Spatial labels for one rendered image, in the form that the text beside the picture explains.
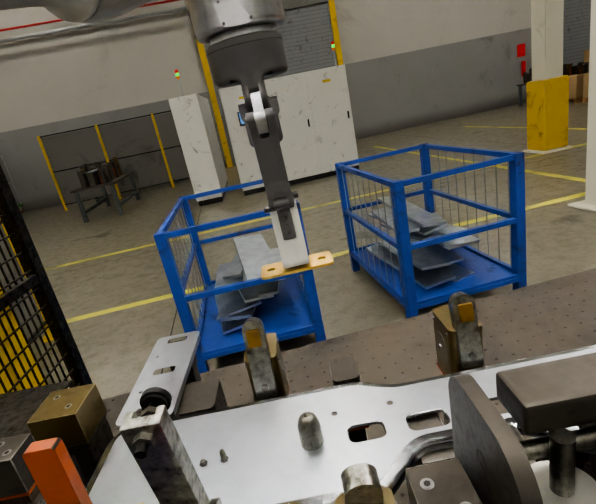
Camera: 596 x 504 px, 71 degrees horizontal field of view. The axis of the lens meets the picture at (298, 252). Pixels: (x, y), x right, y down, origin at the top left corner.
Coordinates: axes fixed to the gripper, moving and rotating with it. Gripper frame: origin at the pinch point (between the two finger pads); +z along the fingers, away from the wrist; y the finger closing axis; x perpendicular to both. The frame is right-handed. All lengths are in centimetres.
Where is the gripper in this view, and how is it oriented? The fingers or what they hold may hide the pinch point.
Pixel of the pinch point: (289, 233)
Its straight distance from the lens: 47.6
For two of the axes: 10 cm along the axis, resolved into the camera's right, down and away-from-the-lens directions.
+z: 2.2, 9.1, 3.4
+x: 9.7, -2.2, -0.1
